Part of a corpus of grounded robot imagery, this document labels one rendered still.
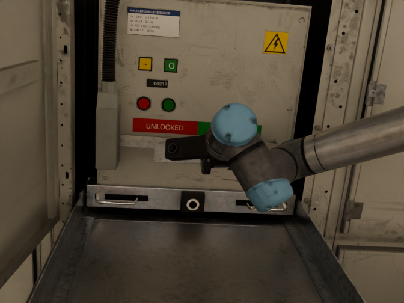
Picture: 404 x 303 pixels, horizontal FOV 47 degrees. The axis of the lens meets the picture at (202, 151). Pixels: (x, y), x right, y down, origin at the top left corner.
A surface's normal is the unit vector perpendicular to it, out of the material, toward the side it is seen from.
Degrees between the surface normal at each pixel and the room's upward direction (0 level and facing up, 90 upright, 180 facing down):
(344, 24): 90
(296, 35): 90
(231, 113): 60
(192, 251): 0
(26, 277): 90
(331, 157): 107
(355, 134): 68
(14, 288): 90
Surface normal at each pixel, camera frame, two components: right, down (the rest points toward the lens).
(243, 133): 0.10, -0.22
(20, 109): 0.99, 0.10
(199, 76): 0.06, 0.30
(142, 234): 0.07, -0.95
